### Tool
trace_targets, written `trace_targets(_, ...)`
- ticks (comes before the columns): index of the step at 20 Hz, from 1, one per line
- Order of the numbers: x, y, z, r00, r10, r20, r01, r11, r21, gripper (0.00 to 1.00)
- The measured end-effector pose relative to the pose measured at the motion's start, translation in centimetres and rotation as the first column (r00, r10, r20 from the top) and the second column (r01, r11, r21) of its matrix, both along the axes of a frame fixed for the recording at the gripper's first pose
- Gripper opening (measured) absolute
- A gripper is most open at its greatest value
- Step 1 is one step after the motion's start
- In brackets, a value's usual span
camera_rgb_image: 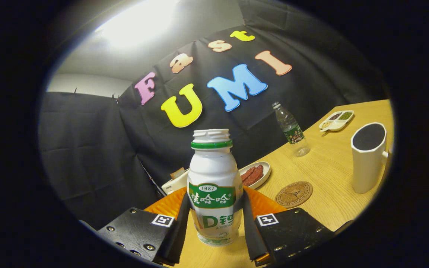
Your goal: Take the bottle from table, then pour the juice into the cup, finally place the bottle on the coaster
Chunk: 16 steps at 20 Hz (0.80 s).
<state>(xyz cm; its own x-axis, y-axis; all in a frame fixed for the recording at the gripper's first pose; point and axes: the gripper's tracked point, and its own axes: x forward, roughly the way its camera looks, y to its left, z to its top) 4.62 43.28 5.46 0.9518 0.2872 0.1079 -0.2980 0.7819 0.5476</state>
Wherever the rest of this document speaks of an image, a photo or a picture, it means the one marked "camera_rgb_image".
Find round cork coaster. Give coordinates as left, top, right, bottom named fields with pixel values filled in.
left=275, top=181, right=313, bottom=208

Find wooden table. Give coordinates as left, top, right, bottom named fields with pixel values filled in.
left=166, top=99, right=394, bottom=268

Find black backdrop cloth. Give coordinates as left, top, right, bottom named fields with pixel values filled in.
left=38, top=0, right=390, bottom=229

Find white juice bottle green label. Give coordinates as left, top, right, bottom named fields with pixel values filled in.
left=187, top=129, right=244, bottom=247

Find red sausages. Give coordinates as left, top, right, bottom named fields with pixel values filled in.
left=241, top=165, right=264, bottom=186

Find white toaster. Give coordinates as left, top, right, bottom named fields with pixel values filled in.
left=161, top=168, right=190, bottom=196

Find white divided tray of grains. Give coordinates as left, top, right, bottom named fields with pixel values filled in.
left=319, top=110, right=354, bottom=133

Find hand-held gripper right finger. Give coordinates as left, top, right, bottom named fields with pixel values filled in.
left=241, top=185, right=336, bottom=265

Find grey oval plate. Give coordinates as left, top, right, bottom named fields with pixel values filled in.
left=239, top=162, right=271, bottom=189

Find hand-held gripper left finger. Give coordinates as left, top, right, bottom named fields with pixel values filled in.
left=97, top=186, right=193, bottom=265

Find clear plastic water bottle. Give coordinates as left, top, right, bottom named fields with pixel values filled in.
left=272, top=102, right=311, bottom=157

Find white cup with wooden handle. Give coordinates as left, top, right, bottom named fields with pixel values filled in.
left=351, top=122, right=392, bottom=194

